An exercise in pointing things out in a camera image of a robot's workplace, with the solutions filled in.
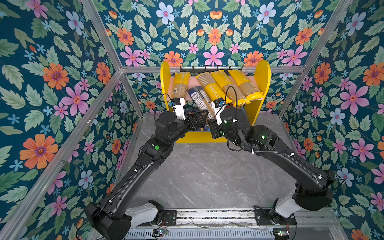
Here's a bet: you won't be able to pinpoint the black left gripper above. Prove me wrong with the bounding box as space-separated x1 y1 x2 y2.
168 107 210 144

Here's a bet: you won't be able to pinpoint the blue clear spaghetti bag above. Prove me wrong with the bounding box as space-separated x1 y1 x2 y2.
187 86 206 111
197 86 215 120

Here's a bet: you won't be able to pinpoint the yellow Pastatime bag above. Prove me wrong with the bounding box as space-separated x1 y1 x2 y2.
196 72 232 104
211 70 251 108

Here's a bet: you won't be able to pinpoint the yellow spaghetti bag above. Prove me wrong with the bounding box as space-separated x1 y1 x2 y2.
171 72 191 99
229 70 264 102

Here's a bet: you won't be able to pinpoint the blue Barilla rigatoni bag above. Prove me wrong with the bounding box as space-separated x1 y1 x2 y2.
193 119 210 132

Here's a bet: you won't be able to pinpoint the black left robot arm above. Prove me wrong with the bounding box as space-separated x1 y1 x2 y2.
85 110 209 240

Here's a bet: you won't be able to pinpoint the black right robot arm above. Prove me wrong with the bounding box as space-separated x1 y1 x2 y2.
209 107 335 223

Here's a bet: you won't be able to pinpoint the yellow wooden shelf unit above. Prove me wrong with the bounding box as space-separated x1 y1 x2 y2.
161 61 272 144

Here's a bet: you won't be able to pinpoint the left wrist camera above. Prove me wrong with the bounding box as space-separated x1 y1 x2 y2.
170 98 186 120

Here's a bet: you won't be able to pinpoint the black hook rail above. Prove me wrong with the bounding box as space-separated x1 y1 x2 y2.
178 66 243 75

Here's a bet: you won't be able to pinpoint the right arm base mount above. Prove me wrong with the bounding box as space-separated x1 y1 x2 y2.
254 199 297 226

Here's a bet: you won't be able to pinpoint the aluminium frame rails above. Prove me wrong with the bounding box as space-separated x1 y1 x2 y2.
0 0 355 240

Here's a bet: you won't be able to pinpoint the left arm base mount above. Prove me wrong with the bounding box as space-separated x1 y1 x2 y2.
125 200 178 228

